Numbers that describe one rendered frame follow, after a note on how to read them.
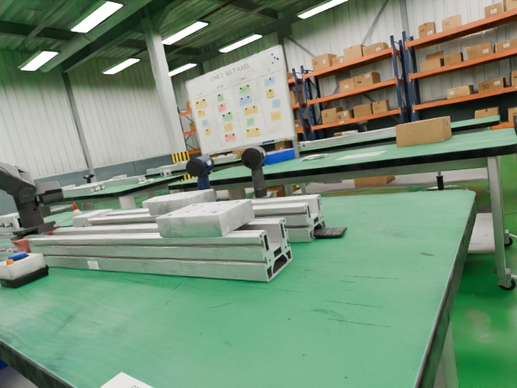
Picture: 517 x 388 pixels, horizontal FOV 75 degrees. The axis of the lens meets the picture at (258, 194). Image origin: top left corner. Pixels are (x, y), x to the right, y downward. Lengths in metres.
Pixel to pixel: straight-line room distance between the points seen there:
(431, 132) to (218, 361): 2.24
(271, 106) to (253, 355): 3.59
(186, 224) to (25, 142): 12.41
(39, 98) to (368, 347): 13.28
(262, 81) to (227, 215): 3.42
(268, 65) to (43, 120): 10.34
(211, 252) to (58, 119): 12.97
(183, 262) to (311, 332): 0.33
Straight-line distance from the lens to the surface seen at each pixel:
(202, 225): 0.61
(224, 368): 0.42
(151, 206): 0.99
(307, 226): 0.74
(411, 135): 2.54
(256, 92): 4.01
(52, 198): 1.24
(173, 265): 0.71
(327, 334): 0.43
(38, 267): 1.03
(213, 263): 0.64
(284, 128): 3.83
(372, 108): 10.62
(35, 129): 13.18
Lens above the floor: 1.02
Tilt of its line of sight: 9 degrees down
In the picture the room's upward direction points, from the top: 11 degrees counter-clockwise
